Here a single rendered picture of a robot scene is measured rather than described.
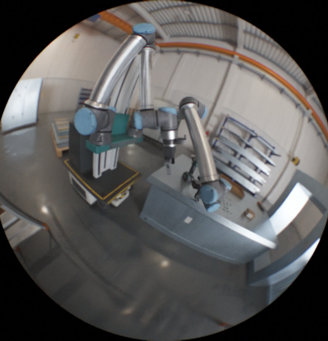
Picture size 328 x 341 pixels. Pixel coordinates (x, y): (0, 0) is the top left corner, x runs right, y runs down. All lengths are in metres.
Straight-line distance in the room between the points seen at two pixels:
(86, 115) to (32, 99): 5.76
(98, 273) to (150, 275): 0.46
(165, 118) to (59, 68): 10.65
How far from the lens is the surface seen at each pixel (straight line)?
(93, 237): 1.19
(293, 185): 2.19
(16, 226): 1.05
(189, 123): 0.59
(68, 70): 10.91
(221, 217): 0.90
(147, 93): 0.67
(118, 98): 1.11
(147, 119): 0.52
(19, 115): 6.39
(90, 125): 0.58
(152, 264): 1.16
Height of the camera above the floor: 1.10
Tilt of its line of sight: 28 degrees down
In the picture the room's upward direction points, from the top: 23 degrees clockwise
